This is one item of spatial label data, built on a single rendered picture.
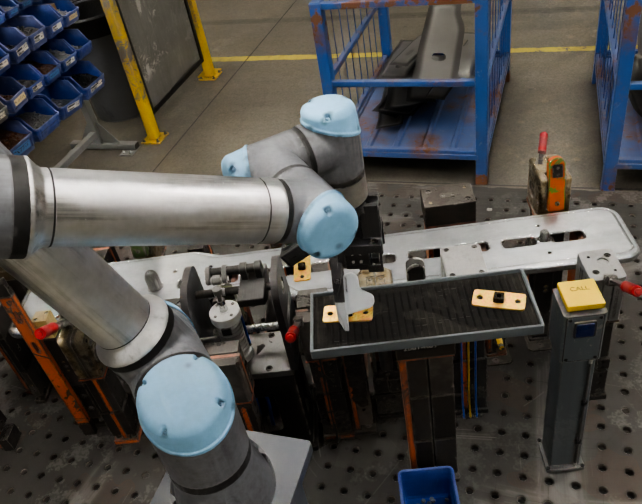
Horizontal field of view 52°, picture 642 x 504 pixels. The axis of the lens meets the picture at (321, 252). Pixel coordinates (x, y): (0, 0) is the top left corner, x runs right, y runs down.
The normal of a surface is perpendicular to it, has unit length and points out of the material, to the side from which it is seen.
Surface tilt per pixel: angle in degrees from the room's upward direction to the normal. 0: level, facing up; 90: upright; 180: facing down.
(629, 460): 0
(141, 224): 86
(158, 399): 7
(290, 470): 0
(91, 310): 91
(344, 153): 90
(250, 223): 85
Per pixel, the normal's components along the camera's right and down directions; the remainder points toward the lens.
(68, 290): 0.44, 0.52
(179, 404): -0.09, -0.69
